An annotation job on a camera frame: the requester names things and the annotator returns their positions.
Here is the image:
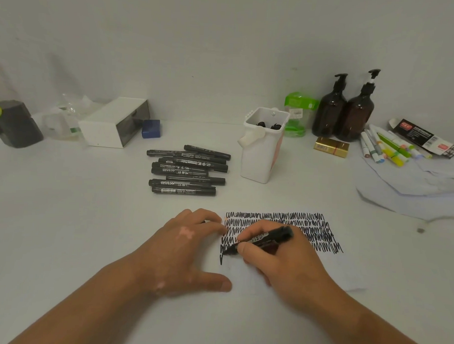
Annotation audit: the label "person's left hand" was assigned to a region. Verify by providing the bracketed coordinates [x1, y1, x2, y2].
[128, 206, 235, 301]

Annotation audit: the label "person's right hand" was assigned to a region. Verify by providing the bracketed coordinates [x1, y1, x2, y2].
[234, 219, 347, 317]

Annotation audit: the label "black marker pen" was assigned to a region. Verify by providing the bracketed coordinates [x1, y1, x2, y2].
[222, 224, 295, 258]

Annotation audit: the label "white scribbled paper sheet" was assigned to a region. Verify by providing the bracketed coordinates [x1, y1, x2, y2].
[217, 209, 370, 295]

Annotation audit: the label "person's right forearm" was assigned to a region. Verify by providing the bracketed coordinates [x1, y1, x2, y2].
[292, 282, 443, 344]

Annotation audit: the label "person's left forearm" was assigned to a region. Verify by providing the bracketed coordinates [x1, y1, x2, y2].
[7, 244, 162, 344]

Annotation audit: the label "pile of black markers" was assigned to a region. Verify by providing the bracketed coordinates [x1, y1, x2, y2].
[145, 143, 232, 197]

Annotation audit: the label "small gold box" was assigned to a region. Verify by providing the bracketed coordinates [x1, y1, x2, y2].
[313, 136, 351, 159]

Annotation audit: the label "green plastic package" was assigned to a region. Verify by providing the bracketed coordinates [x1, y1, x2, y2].
[283, 91, 320, 139]

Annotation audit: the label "amber pump bottle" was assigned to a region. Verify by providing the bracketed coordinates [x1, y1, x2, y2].
[337, 68, 381, 144]
[312, 72, 349, 139]

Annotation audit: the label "small blue box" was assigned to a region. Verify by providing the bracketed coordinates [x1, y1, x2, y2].
[141, 119, 161, 139]

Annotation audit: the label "loose white paper sheets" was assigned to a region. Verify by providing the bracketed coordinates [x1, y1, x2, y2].
[353, 144, 454, 223]

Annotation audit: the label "pile of coloured highlighters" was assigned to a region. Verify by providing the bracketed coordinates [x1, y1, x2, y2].
[359, 124, 434, 166]

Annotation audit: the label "white rectangular storage box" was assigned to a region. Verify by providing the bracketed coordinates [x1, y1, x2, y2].
[77, 95, 151, 150]

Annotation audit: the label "black and red package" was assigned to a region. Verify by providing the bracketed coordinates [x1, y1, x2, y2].
[387, 117, 454, 160]

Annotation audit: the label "clear plastic packaging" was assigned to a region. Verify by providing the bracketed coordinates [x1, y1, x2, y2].
[31, 92, 104, 142]

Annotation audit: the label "dark grey container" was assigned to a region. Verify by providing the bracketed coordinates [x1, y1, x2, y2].
[0, 100, 45, 149]

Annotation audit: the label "white plastic handled bucket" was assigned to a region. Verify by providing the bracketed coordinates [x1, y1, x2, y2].
[237, 106, 291, 185]

